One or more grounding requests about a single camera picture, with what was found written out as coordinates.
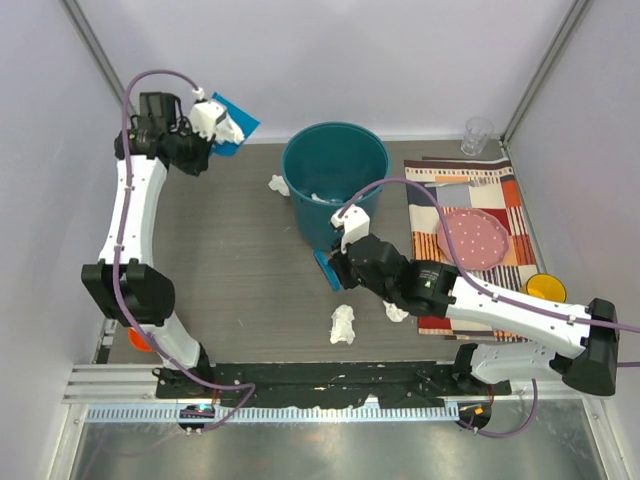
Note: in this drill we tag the crumpled white paper scrap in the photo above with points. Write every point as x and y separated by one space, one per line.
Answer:
331 201
228 131
342 325
394 313
278 184

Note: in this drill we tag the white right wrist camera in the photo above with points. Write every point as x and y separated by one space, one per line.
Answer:
352 225

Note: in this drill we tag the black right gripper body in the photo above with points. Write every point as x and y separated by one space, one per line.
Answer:
350 278

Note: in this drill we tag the orange plastic bowl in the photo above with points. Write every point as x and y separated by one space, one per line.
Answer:
137 342

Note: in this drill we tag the colourful striped placemat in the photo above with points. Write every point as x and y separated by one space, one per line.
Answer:
500 199

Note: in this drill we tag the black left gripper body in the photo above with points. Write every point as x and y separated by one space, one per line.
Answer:
194 150

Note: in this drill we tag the blue hand brush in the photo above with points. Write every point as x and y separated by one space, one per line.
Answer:
322 259

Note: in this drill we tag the white cable duct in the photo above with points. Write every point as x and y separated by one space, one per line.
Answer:
370 411

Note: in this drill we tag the pink dotted plate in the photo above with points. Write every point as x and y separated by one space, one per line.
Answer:
480 241

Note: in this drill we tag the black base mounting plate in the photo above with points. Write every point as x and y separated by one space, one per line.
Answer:
349 384

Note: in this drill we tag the clear drinking glass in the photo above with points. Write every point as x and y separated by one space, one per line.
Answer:
478 132

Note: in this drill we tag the yellow mug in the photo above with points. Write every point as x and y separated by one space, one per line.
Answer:
545 286

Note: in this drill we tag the aluminium frame rail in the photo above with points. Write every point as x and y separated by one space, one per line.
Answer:
131 383

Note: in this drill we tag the teal plastic waste bin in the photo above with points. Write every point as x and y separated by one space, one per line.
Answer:
334 160

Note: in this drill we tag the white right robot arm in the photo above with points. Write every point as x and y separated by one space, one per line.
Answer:
576 343

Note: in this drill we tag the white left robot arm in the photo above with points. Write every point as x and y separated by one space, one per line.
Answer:
123 281

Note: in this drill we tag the silver fork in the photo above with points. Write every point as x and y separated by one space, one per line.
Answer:
472 183

